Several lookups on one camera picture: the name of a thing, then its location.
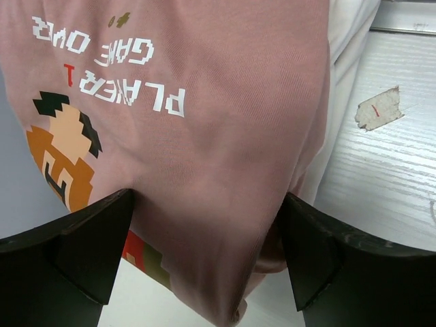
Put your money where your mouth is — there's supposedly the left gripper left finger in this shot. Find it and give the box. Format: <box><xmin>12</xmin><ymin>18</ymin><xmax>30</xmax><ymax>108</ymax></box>
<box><xmin>1</xmin><ymin>189</ymin><xmax>133</xmax><ymax>327</ymax></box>

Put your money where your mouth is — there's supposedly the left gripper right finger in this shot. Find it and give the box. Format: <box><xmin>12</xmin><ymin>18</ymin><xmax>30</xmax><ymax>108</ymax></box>
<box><xmin>281</xmin><ymin>194</ymin><xmax>435</xmax><ymax>326</ymax></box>

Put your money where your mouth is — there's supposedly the pink t-shirt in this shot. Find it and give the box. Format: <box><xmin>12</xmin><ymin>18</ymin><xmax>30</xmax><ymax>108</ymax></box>
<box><xmin>1</xmin><ymin>1</ymin><xmax>330</xmax><ymax>326</ymax></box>

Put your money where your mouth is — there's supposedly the torn paper tape scrap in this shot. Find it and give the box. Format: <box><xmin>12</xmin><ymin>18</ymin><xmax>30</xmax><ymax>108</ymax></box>
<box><xmin>354</xmin><ymin>86</ymin><xmax>404</xmax><ymax>131</ymax></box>

